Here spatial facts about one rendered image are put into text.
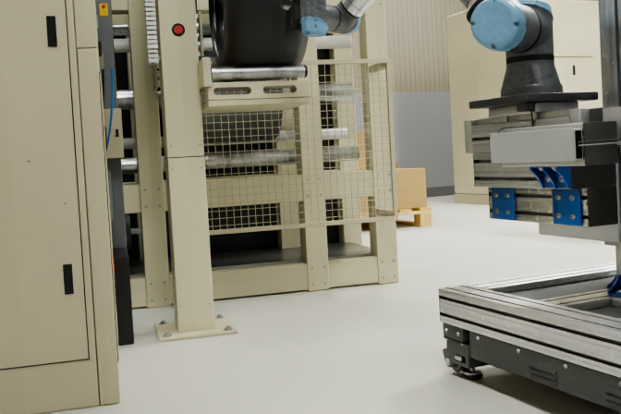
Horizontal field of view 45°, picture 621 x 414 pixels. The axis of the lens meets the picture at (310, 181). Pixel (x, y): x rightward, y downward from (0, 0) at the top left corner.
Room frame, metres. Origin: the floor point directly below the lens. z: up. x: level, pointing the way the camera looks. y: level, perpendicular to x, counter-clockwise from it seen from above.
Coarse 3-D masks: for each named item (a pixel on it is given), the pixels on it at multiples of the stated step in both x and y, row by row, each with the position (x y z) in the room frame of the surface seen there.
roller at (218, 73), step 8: (216, 72) 2.58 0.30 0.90; (224, 72) 2.59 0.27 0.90; (232, 72) 2.59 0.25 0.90; (240, 72) 2.60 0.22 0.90; (248, 72) 2.61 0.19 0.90; (256, 72) 2.61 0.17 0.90; (264, 72) 2.62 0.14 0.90; (272, 72) 2.63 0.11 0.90; (280, 72) 2.64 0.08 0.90; (288, 72) 2.64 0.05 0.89; (296, 72) 2.65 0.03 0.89; (304, 72) 2.66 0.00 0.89
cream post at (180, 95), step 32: (160, 0) 2.61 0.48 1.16; (192, 0) 2.64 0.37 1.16; (160, 32) 2.61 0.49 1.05; (192, 32) 2.64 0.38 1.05; (160, 64) 2.66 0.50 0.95; (192, 64) 2.64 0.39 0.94; (192, 96) 2.63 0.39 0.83; (192, 128) 2.63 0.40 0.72; (192, 160) 2.63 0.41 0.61; (192, 192) 2.63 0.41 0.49; (192, 224) 2.63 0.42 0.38; (192, 256) 2.63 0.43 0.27; (192, 288) 2.62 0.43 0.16; (192, 320) 2.62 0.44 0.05
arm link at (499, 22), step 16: (464, 0) 1.82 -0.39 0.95; (480, 0) 1.77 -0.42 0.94; (496, 0) 1.73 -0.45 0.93; (512, 0) 1.76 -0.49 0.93; (480, 16) 1.75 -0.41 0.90; (496, 16) 1.73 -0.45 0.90; (512, 16) 1.71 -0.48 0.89; (528, 16) 1.76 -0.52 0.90; (480, 32) 1.76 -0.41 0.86; (496, 32) 1.74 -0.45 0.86; (512, 32) 1.72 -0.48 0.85; (528, 32) 1.76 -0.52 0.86; (496, 48) 1.75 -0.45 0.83; (512, 48) 1.77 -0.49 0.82; (528, 48) 1.82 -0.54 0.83
